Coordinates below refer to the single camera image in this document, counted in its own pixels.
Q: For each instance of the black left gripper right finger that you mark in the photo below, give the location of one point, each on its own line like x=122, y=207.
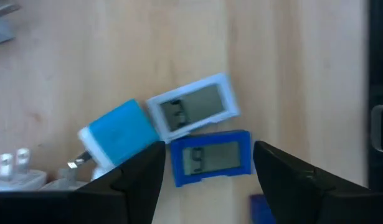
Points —
x=303, y=199

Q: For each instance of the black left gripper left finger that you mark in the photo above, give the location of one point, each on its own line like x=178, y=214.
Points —
x=116, y=202

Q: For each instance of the navy digital clock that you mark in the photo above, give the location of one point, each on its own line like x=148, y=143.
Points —
x=259, y=211

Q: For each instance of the teal charger with USB ports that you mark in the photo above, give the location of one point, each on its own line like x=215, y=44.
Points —
x=122, y=133

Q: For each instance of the small teal and white charger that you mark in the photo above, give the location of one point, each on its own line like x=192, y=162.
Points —
x=20, y=182

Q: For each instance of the blue digital clock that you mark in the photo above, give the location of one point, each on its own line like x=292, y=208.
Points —
x=210, y=158

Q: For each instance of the white digital clock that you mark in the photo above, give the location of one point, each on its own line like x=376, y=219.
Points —
x=194, y=107

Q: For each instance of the black metal table frame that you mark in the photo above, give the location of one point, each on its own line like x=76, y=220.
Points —
x=379, y=62

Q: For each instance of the white square wall charger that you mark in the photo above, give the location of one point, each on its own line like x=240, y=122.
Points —
x=1, y=34

